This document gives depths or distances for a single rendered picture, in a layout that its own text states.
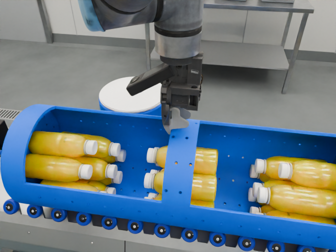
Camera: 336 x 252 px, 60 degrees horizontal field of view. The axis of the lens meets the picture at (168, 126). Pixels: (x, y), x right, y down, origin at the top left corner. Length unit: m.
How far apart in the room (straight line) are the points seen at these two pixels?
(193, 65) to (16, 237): 0.76
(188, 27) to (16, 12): 4.36
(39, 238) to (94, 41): 3.66
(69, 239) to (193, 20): 0.71
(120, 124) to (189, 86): 0.36
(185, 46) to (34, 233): 0.73
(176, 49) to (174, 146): 0.23
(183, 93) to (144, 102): 0.57
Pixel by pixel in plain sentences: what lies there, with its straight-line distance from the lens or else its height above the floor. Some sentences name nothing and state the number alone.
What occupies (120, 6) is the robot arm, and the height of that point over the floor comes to 1.56.
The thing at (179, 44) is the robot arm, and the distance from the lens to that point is 0.55.
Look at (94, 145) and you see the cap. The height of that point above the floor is 1.15.
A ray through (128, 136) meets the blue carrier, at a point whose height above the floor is 1.08.
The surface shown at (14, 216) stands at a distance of 1.02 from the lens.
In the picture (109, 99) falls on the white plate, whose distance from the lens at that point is 1.20.
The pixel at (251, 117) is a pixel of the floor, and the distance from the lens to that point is 2.94.
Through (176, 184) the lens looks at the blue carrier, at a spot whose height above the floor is 1.17.
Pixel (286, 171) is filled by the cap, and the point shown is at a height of 1.15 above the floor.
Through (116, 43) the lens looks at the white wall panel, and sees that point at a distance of 4.31.
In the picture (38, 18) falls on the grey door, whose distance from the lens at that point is 4.66.
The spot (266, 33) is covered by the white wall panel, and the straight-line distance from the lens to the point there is 4.04.
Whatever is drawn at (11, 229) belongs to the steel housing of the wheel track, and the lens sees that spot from 1.05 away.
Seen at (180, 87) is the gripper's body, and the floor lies 1.37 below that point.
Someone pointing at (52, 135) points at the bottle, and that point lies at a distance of 0.85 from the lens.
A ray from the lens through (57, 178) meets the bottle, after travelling 0.82.
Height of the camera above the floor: 1.67
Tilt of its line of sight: 38 degrees down
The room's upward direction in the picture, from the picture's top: straight up
